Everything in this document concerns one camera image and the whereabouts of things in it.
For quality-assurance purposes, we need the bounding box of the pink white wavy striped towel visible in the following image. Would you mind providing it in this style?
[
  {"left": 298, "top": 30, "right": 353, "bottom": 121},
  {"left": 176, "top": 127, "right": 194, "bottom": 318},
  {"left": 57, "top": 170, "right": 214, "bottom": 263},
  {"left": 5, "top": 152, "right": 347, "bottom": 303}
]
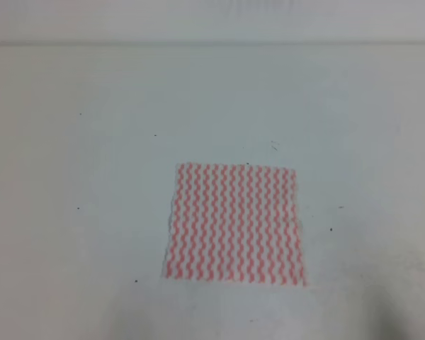
[{"left": 161, "top": 163, "right": 307, "bottom": 286}]

